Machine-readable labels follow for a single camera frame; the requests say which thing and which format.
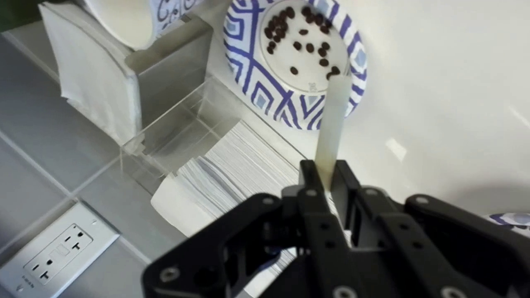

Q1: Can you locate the blue patterned bowl near bin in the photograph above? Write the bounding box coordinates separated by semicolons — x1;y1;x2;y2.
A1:
491;212;530;230

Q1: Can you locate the white wall outlet right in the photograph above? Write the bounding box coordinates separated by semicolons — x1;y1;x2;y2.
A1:
0;203;120;298

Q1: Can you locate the blue patterned bowl near cup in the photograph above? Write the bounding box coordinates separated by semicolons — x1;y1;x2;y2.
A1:
224;0;368;131

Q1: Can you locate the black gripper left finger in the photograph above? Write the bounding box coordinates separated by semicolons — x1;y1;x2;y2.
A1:
143;160;354;298

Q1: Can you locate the white plastic spoon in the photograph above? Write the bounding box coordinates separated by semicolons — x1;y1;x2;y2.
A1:
315;74;352;189

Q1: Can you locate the metal napkin holder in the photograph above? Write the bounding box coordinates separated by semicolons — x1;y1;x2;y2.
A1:
39;0;213;144

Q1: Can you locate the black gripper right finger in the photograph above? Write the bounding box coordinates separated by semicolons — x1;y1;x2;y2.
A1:
332;160;530;298

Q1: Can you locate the patterned paper cup by bag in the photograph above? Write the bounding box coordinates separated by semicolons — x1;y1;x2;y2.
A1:
85;0;206;49

